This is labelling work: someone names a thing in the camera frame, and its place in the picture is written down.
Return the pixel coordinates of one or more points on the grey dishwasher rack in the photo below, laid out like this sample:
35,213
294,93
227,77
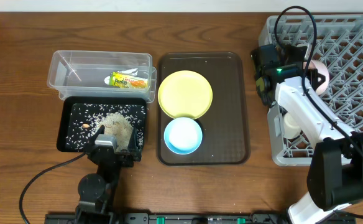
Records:
340,47

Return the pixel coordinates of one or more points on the brown serving tray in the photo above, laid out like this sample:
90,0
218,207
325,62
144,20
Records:
224,125

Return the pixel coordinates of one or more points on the white bowl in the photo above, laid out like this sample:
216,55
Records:
318,64

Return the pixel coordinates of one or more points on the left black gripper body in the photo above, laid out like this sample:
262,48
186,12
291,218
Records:
125,154

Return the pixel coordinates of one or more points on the green snack wrapper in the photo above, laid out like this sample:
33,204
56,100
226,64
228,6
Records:
121,80

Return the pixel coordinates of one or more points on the yellow plate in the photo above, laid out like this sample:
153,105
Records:
185,93

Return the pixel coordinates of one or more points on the food scraps rice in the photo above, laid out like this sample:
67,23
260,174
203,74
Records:
118,120

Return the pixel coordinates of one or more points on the black tray bin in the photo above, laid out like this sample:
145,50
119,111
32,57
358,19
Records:
69,102

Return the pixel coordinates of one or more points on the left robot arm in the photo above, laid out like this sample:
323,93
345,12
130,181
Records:
96,190

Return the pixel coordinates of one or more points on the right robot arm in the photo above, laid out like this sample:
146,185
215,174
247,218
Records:
286,75

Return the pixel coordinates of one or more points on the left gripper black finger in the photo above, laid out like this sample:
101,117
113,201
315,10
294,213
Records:
133,142
96,134

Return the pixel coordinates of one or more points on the clear plastic bin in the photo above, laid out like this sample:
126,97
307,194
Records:
82,73

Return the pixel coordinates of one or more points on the light blue bowl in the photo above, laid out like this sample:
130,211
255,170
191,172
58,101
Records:
183,136

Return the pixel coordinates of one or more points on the white tissue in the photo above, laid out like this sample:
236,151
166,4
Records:
132,71

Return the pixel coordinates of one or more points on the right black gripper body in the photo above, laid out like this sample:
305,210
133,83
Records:
263,58

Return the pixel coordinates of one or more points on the white cup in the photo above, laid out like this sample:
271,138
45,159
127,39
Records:
291,128

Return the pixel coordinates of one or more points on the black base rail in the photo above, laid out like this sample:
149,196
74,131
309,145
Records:
146,218

